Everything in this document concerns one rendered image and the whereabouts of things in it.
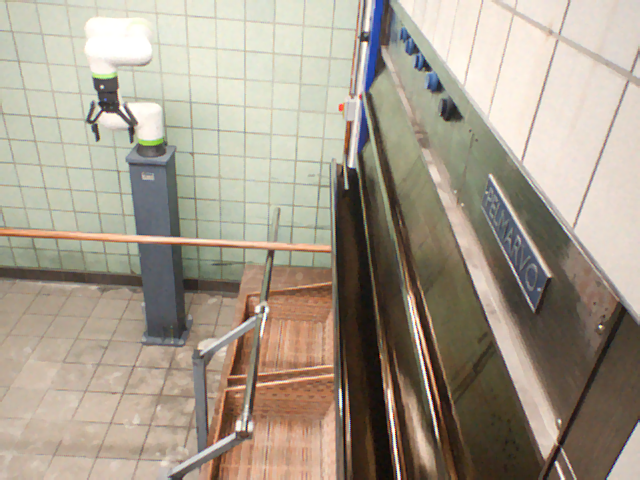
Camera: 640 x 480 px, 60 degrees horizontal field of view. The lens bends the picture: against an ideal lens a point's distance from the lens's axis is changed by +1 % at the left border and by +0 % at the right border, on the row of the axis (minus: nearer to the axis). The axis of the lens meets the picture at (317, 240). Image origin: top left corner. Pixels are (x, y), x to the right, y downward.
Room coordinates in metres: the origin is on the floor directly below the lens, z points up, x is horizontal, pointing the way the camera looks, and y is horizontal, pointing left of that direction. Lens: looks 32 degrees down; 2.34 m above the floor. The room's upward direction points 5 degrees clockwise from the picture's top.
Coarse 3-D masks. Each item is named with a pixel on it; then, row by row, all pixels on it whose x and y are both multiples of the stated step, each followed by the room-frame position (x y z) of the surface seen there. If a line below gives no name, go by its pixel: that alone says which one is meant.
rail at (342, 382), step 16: (336, 176) 1.96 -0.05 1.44; (336, 192) 1.82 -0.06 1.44; (336, 208) 1.69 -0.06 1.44; (336, 224) 1.58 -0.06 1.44; (336, 240) 1.48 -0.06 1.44; (336, 256) 1.39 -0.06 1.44; (336, 272) 1.30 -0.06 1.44; (336, 288) 1.23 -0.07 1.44; (336, 304) 1.16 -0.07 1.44; (336, 320) 1.10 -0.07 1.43; (336, 336) 1.04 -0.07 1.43; (336, 352) 0.98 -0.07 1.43
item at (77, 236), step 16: (80, 240) 1.75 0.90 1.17; (96, 240) 1.75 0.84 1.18; (112, 240) 1.75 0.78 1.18; (128, 240) 1.76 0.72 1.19; (144, 240) 1.76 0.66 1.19; (160, 240) 1.76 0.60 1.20; (176, 240) 1.77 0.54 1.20; (192, 240) 1.78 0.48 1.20; (208, 240) 1.78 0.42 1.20; (224, 240) 1.79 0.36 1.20
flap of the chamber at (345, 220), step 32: (352, 192) 1.90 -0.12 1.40; (352, 224) 1.65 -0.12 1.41; (352, 256) 1.44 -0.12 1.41; (352, 288) 1.27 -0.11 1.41; (352, 320) 1.13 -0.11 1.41; (352, 352) 1.00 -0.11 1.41; (352, 384) 0.90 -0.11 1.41; (352, 416) 0.81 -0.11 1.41; (384, 416) 0.83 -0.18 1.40; (352, 448) 0.72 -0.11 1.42; (384, 448) 0.74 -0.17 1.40
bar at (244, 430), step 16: (272, 224) 2.00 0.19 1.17; (272, 240) 1.87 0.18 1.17; (272, 256) 1.76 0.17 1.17; (256, 320) 1.38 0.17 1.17; (224, 336) 1.43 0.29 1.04; (256, 336) 1.30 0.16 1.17; (208, 352) 1.42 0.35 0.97; (256, 352) 1.22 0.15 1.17; (256, 368) 1.16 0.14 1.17; (256, 384) 1.11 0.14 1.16; (208, 432) 1.44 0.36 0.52; (240, 432) 0.94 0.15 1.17; (208, 448) 0.96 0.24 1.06; (224, 448) 0.94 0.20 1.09; (192, 464) 0.94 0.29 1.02
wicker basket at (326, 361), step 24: (288, 288) 2.08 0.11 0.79; (312, 288) 2.08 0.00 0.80; (288, 312) 2.07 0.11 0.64; (312, 312) 2.08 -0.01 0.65; (240, 336) 1.83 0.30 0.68; (264, 336) 1.95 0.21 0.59; (288, 336) 1.96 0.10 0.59; (312, 336) 1.98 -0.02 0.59; (264, 360) 1.79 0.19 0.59; (288, 360) 1.80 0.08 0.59; (312, 360) 1.82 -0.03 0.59; (240, 384) 1.54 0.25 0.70
